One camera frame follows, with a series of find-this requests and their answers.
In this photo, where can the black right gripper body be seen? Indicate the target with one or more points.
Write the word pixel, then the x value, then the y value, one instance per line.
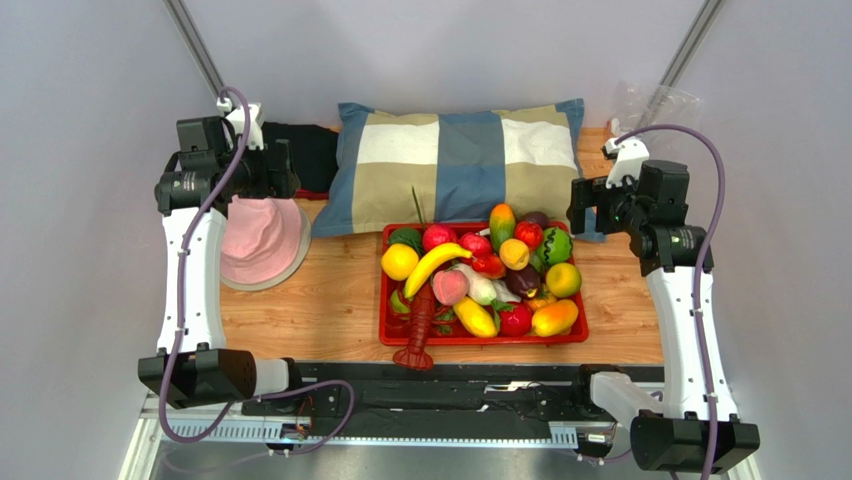
pixel 579 205

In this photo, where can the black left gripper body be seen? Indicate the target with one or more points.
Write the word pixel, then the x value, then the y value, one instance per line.
pixel 252 179

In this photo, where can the clear orange zip top bag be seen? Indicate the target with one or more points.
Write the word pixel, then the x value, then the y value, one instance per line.
pixel 636 105

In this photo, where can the green orange toy papaya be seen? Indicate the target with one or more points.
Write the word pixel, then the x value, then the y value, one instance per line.
pixel 502 224

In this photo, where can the orange yellow toy mango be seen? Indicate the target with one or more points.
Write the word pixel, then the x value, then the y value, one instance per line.
pixel 554 318

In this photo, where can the pink toy peach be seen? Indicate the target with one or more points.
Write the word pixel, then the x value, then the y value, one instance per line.
pixel 450 286

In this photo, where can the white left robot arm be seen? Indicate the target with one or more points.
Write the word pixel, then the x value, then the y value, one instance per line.
pixel 219 158

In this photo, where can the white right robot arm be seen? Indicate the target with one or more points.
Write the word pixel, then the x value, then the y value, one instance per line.
pixel 695 427

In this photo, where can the black folded cloth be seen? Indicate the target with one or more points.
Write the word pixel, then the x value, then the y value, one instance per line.
pixel 313 152

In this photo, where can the pink bucket hat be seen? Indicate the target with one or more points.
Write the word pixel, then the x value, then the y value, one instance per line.
pixel 265 243

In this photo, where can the green toy watermelon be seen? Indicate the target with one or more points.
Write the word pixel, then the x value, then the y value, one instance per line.
pixel 556 246

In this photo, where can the dark purple toy plum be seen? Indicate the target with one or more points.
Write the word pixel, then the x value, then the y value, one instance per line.
pixel 537 217

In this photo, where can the red toy apple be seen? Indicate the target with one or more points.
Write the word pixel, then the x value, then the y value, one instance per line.
pixel 529 233

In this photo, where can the yellow green toy apple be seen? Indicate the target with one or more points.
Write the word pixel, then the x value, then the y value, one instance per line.
pixel 563 280

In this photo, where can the small orange toy fruit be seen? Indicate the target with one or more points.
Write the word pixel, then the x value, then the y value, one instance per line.
pixel 514 254

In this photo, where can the dark purple toy eggplant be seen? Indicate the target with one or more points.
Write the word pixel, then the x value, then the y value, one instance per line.
pixel 524 283

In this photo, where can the blue beige checkered pillow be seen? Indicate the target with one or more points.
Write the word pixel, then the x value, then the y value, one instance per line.
pixel 399 169

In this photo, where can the red toy pepper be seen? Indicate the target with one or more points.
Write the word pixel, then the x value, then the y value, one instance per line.
pixel 489 266

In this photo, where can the red toy tomato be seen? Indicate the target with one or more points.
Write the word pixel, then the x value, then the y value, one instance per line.
pixel 514 318

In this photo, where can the dark green toy vegetable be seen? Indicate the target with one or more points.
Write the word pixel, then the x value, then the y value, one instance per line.
pixel 407 236

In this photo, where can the yellow toy lemon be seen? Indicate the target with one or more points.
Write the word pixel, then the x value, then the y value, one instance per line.
pixel 398 261

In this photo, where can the yellow toy banana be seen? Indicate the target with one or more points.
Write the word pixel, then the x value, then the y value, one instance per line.
pixel 430 263

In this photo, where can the red plastic tray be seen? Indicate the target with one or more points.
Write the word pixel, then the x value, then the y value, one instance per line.
pixel 394 331

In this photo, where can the red toy pomegranate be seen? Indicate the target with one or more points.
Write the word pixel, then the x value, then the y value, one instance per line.
pixel 436 235

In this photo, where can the yellow toy squash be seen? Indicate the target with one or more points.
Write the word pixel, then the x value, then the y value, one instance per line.
pixel 478 321

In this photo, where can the red toy lobster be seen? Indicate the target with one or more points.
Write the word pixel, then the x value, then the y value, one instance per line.
pixel 424 313

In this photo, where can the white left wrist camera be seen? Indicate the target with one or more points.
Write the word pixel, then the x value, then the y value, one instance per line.
pixel 235 114

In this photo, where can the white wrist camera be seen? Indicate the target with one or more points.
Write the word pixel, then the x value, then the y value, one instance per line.
pixel 235 114
pixel 628 155

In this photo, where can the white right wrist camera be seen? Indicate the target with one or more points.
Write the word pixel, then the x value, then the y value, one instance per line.
pixel 628 155

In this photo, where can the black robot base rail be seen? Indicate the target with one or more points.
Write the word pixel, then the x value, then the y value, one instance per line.
pixel 450 402

